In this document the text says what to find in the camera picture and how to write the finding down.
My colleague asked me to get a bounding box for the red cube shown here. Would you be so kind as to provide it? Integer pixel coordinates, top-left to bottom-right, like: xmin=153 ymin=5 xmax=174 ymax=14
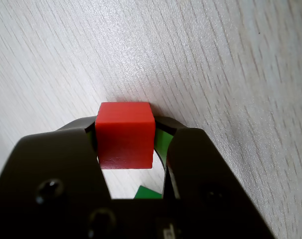
xmin=95 ymin=102 xmax=156 ymax=170

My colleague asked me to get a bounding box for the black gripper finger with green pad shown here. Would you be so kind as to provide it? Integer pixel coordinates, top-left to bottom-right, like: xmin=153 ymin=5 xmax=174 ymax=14
xmin=0 ymin=116 xmax=115 ymax=239
xmin=152 ymin=116 xmax=277 ymax=239

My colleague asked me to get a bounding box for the green cube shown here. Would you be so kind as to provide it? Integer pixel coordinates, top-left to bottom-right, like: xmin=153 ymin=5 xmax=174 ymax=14
xmin=133 ymin=185 xmax=164 ymax=200

